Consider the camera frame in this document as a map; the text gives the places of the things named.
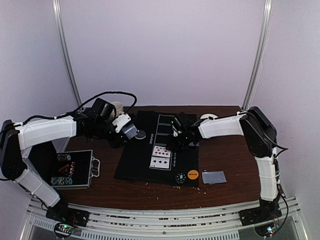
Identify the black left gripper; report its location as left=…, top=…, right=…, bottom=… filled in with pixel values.
left=93, top=119, right=131, bottom=149

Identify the grey playing card deck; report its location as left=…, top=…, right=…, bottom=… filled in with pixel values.
left=121, top=124, right=138, bottom=140

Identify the spade card face up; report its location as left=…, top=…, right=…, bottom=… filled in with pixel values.
left=149, top=157, right=171, bottom=170

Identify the orange big blind button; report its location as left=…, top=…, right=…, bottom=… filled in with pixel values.
left=187, top=169, right=199, bottom=180

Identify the dark green chip stack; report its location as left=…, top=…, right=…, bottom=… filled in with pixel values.
left=175, top=172, right=187, bottom=185

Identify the face-down card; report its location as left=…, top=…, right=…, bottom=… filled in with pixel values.
left=208, top=171, right=227, bottom=185

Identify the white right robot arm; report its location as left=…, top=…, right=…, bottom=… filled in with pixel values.
left=166, top=106, right=286, bottom=222

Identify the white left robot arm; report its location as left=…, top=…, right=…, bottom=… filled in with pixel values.
left=0, top=98, right=137, bottom=222

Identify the ceramic mug with print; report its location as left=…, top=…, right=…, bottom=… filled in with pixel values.
left=111, top=101, right=124, bottom=117

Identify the black poker mat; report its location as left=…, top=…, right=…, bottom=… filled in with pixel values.
left=114, top=110, right=199, bottom=187

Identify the orange bowl white inside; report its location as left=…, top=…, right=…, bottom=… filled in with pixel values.
left=200, top=113, right=218, bottom=120

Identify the upper chip stack in case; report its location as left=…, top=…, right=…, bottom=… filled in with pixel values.
left=57, top=153, right=72, bottom=162

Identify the chip stack in case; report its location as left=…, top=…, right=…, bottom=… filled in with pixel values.
left=57, top=153, right=72, bottom=162
left=50, top=176, right=73, bottom=186

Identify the aluminium poker chip case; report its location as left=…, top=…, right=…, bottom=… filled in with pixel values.
left=27, top=149, right=101, bottom=190

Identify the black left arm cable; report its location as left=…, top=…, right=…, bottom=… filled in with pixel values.
left=74, top=90, right=138, bottom=116

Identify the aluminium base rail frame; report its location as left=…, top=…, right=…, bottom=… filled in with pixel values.
left=21, top=194, right=308, bottom=240

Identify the aluminium corner post left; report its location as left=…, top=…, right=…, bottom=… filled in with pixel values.
left=52, top=0, right=82, bottom=107

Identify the aluminium corner post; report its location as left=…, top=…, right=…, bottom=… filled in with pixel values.
left=241, top=0, right=274, bottom=111
left=52, top=0, right=82, bottom=107

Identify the aluminium corner post right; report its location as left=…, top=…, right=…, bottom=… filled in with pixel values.
left=241, top=0, right=274, bottom=111

